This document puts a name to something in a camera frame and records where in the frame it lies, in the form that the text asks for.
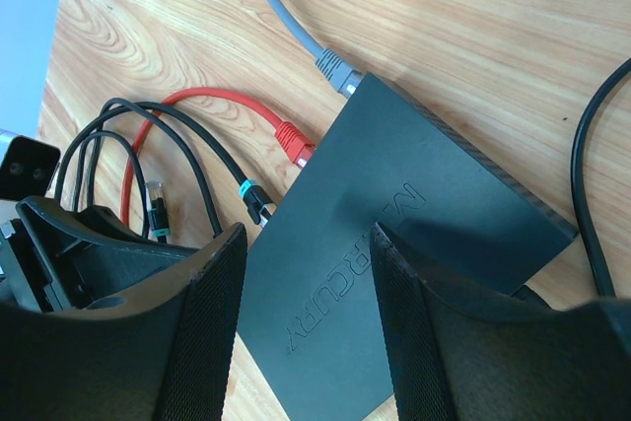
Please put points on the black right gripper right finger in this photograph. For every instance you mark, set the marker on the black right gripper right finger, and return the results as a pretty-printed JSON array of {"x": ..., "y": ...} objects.
[{"x": 457, "y": 350}]

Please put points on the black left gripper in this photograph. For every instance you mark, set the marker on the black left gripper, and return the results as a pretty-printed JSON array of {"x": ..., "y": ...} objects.
[{"x": 54, "y": 259}]

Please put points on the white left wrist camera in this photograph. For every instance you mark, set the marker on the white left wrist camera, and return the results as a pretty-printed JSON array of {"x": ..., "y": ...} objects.
[{"x": 27, "y": 166}]

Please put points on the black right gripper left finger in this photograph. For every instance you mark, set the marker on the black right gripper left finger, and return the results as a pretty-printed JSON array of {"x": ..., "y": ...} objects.
[{"x": 158, "y": 350}]

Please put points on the black network switch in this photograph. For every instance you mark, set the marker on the black network switch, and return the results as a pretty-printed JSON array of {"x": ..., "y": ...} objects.
[{"x": 309, "y": 315}]

